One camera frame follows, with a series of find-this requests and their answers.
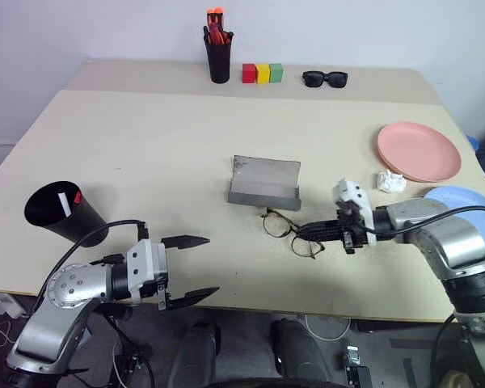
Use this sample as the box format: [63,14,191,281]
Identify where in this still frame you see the black sunglasses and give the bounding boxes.
[301,70,349,91]

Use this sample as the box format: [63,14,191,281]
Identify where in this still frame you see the white marker pen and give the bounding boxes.
[57,193,74,218]

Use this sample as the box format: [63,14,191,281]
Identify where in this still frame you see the pink plastic plate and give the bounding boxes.
[377,121,463,183]

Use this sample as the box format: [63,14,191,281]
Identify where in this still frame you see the white floor cable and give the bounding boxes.
[304,314,352,344]

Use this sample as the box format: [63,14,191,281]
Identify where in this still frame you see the grey glasses case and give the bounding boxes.
[226,154,302,212]

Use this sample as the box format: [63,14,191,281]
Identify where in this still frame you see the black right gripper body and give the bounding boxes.
[335,200,369,255]

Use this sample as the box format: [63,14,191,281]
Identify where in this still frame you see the wide black cup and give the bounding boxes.
[23,180,108,249]

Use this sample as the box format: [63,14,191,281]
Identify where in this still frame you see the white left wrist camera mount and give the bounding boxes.
[125,238,170,304]

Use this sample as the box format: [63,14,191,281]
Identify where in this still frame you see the crumpled white paper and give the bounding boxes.
[373,169,407,194]

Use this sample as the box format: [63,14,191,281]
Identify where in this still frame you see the dark rounded shape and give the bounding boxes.
[269,318,333,386]
[167,320,221,386]

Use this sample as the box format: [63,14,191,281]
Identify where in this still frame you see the black under-table bar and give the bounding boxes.
[351,318,458,335]

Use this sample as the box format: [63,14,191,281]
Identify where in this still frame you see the black floor device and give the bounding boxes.
[343,344,373,388]

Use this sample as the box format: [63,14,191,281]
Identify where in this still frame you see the tall black pen holder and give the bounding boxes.
[203,38,233,85]

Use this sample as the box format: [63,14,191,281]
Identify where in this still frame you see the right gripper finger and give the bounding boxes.
[297,219,344,235]
[297,231,345,243]

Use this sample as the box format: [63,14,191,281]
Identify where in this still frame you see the blue plastic plate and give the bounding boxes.
[423,185,485,268]

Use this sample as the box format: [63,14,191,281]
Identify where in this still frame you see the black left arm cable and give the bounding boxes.
[34,218,150,317]

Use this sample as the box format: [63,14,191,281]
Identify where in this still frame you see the white power strip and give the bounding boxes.
[0,292,26,319]

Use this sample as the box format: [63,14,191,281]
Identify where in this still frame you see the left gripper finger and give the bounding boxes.
[160,234,211,250]
[165,286,221,310]

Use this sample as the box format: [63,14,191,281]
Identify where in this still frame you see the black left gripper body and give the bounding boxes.
[141,275,175,312]

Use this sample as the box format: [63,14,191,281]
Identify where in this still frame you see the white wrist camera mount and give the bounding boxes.
[331,179,378,248]
[125,238,170,304]

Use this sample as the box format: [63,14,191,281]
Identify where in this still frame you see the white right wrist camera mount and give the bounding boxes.
[331,179,378,248]

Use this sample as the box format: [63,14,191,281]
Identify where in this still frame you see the tortoiseshell eyeglasses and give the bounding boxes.
[259,207,325,260]

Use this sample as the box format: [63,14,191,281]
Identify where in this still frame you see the tall orange-topped pen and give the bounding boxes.
[205,6,226,44]

